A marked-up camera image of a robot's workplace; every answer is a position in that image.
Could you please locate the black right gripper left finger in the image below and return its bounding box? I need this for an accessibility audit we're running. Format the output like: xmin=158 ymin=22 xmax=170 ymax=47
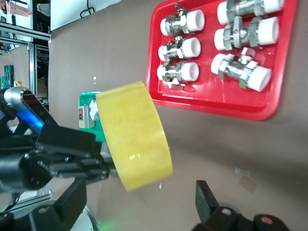
xmin=30 ymin=179 xmax=87 ymax=231

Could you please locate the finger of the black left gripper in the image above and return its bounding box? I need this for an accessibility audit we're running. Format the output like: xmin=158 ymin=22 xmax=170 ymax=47
xmin=81 ymin=144 xmax=115 ymax=170

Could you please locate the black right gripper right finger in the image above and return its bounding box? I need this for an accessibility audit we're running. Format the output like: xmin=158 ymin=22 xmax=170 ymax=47
xmin=192 ymin=180 xmax=241 ymax=231

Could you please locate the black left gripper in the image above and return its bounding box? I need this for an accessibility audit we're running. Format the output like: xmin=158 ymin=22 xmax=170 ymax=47
xmin=0 ymin=144 xmax=119 ymax=193

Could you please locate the clear yellowish packing tape roll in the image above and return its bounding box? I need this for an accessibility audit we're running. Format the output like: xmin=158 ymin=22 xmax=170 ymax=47
xmin=95 ymin=81 xmax=173 ymax=193

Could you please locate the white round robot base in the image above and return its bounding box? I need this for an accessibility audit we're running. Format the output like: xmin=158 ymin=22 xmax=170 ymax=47
xmin=69 ymin=205 xmax=101 ymax=231

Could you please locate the brown tape patch on table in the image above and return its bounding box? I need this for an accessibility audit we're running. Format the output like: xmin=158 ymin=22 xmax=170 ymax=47
xmin=239 ymin=176 xmax=257 ymax=193

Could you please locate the clear tape strip on table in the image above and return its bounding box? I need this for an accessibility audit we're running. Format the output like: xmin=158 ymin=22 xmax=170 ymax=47
xmin=234 ymin=167 xmax=251 ymax=177

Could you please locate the green plastic tray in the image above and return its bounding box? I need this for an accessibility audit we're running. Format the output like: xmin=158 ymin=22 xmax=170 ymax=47
xmin=78 ymin=91 xmax=108 ymax=143

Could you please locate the red tray holding valves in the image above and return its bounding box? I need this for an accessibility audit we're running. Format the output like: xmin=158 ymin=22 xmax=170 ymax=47
xmin=145 ymin=0 xmax=299 ymax=121

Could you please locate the metal valve with white caps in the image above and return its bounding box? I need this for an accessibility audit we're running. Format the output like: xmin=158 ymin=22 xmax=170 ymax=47
xmin=158 ymin=36 xmax=202 ymax=62
xmin=156 ymin=61 xmax=200 ymax=91
xmin=217 ymin=0 xmax=286 ymax=26
xmin=213 ymin=16 xmax=280 ymax=51
xmin=160 ymin=1 xmax=205 ymax=37

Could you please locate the green circuit board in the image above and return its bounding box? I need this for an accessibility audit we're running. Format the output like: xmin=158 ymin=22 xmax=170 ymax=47
xmin=0 ymin=64 xmax=14 ymax=88

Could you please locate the white board panel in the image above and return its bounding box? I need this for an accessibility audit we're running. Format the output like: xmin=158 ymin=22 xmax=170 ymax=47
xmin=49 ymin=0 xmax=121 ymax=39

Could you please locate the pink box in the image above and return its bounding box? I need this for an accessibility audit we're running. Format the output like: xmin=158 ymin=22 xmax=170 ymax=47
xmin=6 ymin=0 xmax=33 ymax=16

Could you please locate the aluminium table frame rail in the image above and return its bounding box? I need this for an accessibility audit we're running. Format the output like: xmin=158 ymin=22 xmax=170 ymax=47
xmin=14 ymin=182 xmax=52 ymax=209

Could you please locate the grey on-off switch box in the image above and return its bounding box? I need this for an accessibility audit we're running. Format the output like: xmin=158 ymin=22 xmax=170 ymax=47
xmin=78 ymin=104 xmax=96 ymax=130

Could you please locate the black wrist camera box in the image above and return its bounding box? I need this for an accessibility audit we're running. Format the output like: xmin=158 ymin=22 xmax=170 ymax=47
xmin=35 ymin=124 xmax=97 ymax=158

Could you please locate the aluminium frame shelf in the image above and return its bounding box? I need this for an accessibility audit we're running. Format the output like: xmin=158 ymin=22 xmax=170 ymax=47
xmin=0 ymin=21 xmax=52 ymax=97

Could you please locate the black cable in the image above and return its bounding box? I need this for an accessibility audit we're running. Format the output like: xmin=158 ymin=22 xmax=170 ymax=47
xmin=80 ymin=0 xmax=96 ymax=19

